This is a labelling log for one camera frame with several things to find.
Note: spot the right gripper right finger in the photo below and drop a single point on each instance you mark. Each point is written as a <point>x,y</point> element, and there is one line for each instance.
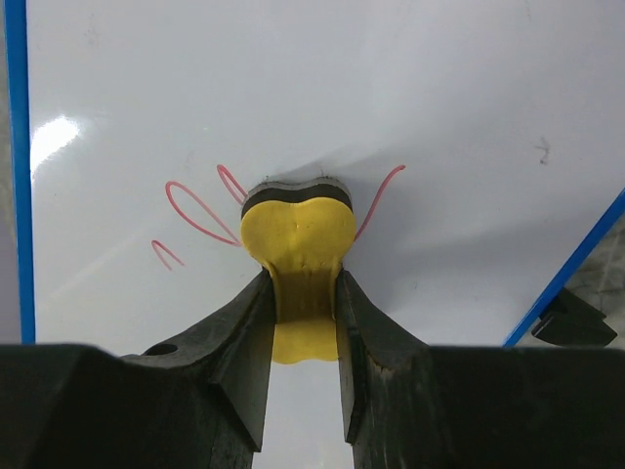
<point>407,404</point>

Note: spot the yellow black eraser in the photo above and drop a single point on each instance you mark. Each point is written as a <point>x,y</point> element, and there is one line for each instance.
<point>300,233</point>

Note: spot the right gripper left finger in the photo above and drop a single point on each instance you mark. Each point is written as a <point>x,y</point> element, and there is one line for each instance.
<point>195,400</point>

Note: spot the blue framed whiteboard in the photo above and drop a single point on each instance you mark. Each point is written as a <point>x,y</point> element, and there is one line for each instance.
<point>482,143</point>

